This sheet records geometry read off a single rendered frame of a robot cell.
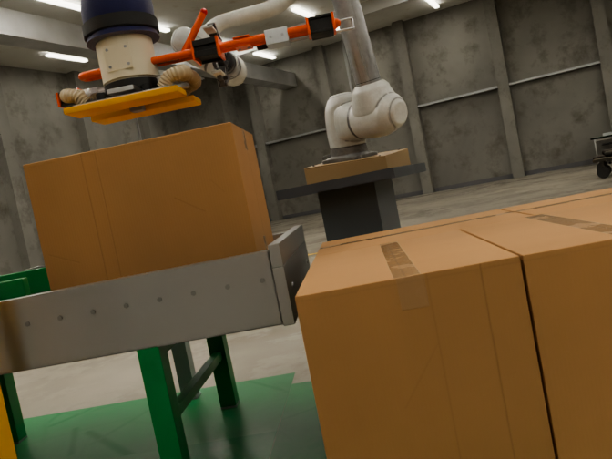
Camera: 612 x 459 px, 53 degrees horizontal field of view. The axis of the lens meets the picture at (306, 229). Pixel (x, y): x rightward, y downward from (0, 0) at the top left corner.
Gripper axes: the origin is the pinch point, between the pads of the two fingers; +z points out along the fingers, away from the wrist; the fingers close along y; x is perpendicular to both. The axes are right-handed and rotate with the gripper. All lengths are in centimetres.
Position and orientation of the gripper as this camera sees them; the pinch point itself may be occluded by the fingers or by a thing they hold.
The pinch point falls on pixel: (212, 49)
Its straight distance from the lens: 195.9
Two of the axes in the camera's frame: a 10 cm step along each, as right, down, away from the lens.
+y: 1.9, 9.8, 0.6
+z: -0.6, 0.7, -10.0
